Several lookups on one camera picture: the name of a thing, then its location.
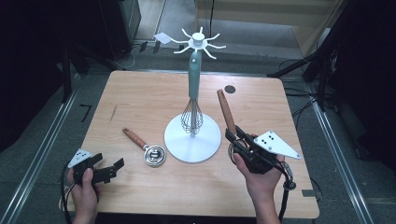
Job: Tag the black metal stand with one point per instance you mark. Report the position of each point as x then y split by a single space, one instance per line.
66 77

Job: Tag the person's right hand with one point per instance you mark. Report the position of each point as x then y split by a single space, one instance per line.
263 185

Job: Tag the black angled floor tape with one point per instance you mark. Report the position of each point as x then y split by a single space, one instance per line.
87 112

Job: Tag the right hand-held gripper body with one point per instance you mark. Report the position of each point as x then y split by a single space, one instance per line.
275 144

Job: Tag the white utensil rack stand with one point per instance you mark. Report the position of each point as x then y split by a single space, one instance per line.
205 146

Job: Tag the metal floor rail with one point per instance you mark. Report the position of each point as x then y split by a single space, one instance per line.
339 158
40 155

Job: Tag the grey tape patch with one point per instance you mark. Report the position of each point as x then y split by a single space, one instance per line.
308 193

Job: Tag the black cabinet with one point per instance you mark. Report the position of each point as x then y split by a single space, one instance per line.
120 28

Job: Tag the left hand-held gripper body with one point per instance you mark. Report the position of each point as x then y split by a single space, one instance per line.
78 159

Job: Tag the dark round table grommet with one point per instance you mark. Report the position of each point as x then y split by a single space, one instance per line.
230 89

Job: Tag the white paper sheet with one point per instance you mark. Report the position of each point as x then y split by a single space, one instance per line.
162 38

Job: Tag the person's left hand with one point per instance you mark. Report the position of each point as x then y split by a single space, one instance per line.
84 197

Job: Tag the black metal frame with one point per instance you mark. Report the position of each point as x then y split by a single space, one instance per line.
323 62

